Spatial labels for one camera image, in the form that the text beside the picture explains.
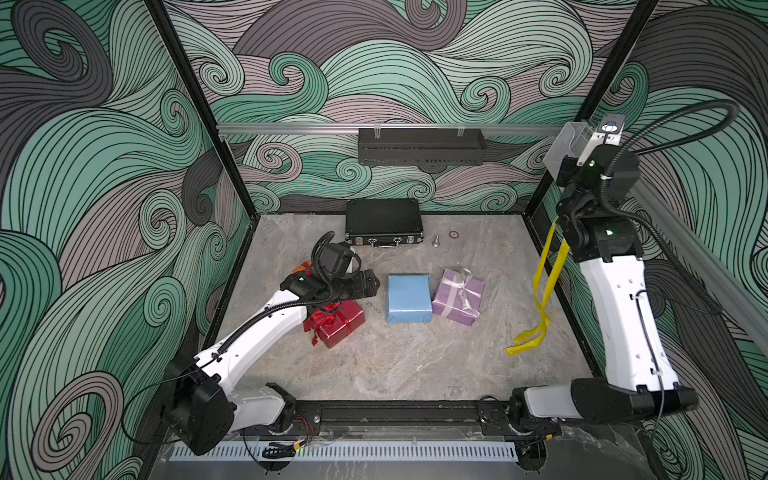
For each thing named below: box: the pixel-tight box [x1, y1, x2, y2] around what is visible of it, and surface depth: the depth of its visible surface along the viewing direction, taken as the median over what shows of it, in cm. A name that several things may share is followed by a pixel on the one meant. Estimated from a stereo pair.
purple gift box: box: [431, 268, 485, 326], surface depth 90 cm
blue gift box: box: [386, 274, 433, 324], surface depth 90 cm
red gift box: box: [303, 300, 366, 349], surface depth 85 cm
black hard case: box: [345, 198, 425, 248], surface depth 113 cm
